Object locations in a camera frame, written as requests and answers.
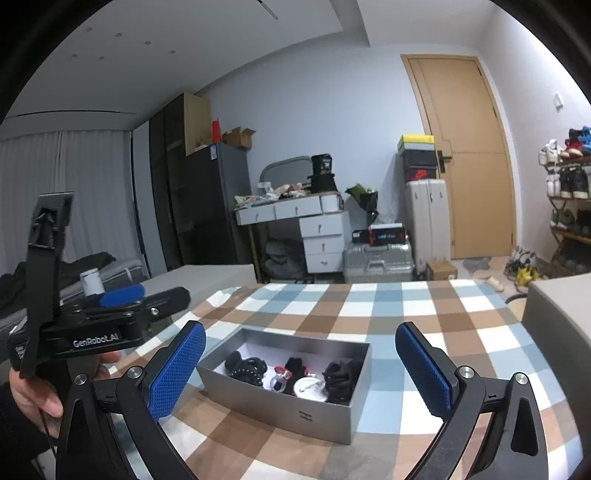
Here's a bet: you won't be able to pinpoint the grey refrigerator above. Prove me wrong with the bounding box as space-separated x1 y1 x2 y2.
185 142 259 266

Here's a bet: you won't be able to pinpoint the grey low cabinet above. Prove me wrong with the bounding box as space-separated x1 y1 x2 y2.
139 264 257 301

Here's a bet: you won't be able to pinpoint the white cylindrical container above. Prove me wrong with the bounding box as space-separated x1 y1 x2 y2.
81 269 105 296

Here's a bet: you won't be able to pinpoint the grey arched mirror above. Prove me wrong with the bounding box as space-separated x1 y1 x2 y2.
259 155 312 185

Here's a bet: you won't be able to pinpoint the wooden door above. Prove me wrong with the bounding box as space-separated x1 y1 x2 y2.
401 54 516 260

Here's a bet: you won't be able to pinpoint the yellow shoe box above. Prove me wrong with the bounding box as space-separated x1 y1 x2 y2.
398 134 435 153

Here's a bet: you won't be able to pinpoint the pale grey cabinet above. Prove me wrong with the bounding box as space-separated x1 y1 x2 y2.
522 272 591 444

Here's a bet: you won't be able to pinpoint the white suitcase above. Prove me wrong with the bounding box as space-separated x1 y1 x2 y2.
405 178 452 273

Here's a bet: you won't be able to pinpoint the black shoe box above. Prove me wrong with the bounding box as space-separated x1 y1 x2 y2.
401 152 438 183

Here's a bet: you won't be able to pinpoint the person's left hand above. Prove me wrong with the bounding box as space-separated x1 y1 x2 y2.
9 349 122 418

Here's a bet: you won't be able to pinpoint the wooden shoe rack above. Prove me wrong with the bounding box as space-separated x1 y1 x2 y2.
538 124 591 278

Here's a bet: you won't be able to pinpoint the dark wrapped flower bouquet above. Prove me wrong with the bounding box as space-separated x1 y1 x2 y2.
346 182 380 224

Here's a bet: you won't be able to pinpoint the black bead bracelet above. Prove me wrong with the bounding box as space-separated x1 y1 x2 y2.
229 367 265 388

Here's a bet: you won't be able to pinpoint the grey cardboard box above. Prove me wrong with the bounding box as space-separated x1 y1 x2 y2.
197 328 372 445

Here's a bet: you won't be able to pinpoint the silver suitcase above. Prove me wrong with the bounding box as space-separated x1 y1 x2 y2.
342 240 414 284

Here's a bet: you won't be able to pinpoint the blue red sneakers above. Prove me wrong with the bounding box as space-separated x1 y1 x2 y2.
566 126 591 155

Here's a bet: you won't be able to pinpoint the small cardboard box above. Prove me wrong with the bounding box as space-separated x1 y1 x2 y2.
426 260 458 281

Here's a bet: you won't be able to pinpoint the person's left forearm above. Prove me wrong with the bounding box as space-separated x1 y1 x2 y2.
0 383 61 480

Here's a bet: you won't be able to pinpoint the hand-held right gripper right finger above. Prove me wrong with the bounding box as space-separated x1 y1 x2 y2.
394 322 548 480

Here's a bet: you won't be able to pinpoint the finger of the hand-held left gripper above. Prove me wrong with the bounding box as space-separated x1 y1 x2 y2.
99 284 145 309
139 286 191 320

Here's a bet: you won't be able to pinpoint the dark clothes pile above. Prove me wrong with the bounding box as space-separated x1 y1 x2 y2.
0 253 116 315

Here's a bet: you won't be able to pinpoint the black wardrobe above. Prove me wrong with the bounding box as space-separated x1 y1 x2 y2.
148 92 213 280

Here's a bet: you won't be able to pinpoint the dark clothes under desk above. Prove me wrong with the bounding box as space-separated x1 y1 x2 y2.
263 237 309 282

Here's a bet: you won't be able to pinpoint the black round hat boxes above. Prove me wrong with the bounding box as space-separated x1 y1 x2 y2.
310 154 340 195

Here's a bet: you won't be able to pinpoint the round white badge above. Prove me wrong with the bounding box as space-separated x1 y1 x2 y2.
294 376 329 403

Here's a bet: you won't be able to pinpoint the pile of desk clutter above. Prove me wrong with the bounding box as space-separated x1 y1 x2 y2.
235 182 319 204

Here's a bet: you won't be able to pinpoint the open cardboard box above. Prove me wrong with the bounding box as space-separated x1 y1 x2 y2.
222 127 257 149

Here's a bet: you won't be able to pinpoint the large black claw hair clip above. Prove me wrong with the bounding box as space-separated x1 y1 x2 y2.
322 360 363 406

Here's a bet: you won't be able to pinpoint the white curtain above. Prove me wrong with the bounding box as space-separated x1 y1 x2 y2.
0 129 153 282

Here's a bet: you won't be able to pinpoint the white desk with drawers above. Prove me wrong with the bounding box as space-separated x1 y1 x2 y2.
235 191 354 273

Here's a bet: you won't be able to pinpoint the black and red box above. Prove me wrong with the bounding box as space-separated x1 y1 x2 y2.
368 224 408 245

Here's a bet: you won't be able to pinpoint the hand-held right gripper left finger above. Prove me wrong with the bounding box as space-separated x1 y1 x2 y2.
58 320 207 480

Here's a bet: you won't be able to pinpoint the small black hair clip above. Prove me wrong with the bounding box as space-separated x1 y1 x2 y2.
284 357 308 384

